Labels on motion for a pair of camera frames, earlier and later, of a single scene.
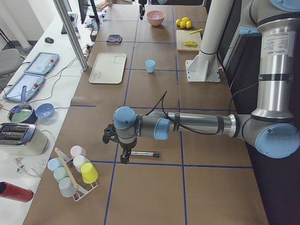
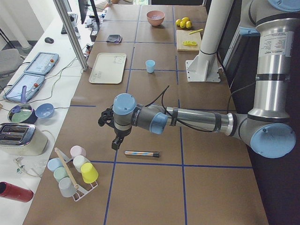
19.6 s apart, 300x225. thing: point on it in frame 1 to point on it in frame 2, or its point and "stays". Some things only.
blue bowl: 44,110 stays
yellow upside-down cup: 89,173 stays
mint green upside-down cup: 59,173 stays
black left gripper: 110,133 to 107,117
